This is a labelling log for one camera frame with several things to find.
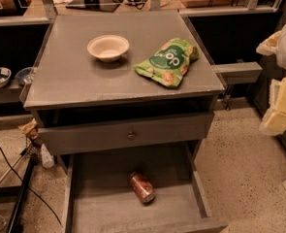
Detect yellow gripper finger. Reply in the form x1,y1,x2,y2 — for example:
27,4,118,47
259,110,286,136
269,77,286,114

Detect red coke can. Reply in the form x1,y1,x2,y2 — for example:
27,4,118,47
130,172,156,204

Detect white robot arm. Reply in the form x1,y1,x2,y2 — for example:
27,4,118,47
256,24,286,136

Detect grey open middle drawer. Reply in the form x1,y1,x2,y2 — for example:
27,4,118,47
62,143,227,233

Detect grey drawer cabinet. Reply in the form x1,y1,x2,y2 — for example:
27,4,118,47
19,10,228,157

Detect grey upper drawer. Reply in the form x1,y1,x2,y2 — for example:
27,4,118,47
39,112,214,155

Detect grey side shelf block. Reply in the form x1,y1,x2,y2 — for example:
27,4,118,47
212,62,262,84

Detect green chip bag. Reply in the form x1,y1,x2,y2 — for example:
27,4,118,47
134,38,199,88

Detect white paper bowl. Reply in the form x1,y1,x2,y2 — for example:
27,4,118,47
87,35,129,63

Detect black monitor stand base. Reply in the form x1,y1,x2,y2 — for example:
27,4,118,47
66,0,119,13

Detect white plastic bottle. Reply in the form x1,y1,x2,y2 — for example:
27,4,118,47
41,145,54,169

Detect brown snack packet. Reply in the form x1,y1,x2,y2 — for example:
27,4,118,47
18,119,43,147

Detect grey glass bowl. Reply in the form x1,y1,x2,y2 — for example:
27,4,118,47
15,67,37,86

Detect black metal stand leg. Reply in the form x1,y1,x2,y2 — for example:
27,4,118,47
6,158,37,233

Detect black floor cable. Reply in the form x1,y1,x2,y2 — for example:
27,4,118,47
0,130,63,226

